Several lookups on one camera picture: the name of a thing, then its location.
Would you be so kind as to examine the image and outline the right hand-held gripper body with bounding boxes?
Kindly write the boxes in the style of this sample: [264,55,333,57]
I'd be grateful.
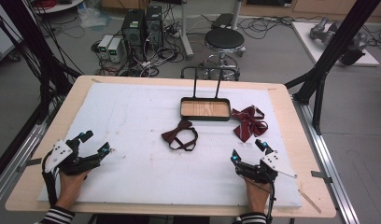
[236,151,297,185]

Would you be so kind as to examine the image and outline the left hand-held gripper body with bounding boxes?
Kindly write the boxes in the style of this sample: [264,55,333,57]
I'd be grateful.
[43,138,103,175]

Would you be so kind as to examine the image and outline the red striped bow tie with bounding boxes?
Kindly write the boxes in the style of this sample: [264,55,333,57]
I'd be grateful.
[231,105,269,144]

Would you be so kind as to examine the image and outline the black rack with wooden tray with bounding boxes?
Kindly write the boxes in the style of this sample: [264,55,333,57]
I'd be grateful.
[179,65,241,121]

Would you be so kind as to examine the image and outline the dark maroon bow tie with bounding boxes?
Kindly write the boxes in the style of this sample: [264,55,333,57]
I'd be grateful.
[161,119,199,152]

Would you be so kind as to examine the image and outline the person's left hand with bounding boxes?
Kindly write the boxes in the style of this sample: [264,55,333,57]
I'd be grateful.
[56,170,90,211]

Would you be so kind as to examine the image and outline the person's right hand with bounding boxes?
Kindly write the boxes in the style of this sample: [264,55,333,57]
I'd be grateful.
[245,178,271,214]

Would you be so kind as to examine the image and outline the white foam mat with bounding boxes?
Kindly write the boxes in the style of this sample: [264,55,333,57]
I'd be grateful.
[37,82,303,209]

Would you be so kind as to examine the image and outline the white power supply unit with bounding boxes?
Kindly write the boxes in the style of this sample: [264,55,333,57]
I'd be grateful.
[97,35,113,59]
[107,37,124,63]

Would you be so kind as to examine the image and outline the black round stool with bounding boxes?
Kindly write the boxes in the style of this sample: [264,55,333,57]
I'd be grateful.
[204,28,247,80]

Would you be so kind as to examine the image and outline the white floor board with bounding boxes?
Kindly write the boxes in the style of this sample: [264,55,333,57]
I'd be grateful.
[290,21,380,67]

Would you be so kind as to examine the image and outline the black computer tower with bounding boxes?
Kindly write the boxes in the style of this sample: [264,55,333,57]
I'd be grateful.
[145,5,164,48]
[121,8,146,62]

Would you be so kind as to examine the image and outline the grey robot parts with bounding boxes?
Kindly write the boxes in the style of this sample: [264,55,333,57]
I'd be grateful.
[309,17,369,52]

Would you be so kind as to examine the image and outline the flat black box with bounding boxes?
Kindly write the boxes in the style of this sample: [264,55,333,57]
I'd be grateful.
[211,12,234,30]

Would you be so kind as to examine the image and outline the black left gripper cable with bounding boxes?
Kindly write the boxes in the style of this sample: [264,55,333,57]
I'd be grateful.
[41,150,58,207]

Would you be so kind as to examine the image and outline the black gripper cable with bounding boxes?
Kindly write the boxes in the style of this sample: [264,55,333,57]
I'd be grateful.
[266,182,276,224]
[41,150,58,207]

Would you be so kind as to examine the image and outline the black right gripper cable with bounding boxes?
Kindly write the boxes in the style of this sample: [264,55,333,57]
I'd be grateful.
[266,182,276,224]

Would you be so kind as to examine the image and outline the aluminium side rail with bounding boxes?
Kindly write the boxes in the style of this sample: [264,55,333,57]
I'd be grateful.
[0,104,61,204]
[291,96,361,224]

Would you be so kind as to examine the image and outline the tangle of floor cables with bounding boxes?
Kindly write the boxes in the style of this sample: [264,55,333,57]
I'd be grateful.
[91,3,192,78]

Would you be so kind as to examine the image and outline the black frame post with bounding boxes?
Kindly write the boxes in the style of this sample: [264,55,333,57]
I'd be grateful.
[284,0,381,135]
[0,0,84,125]

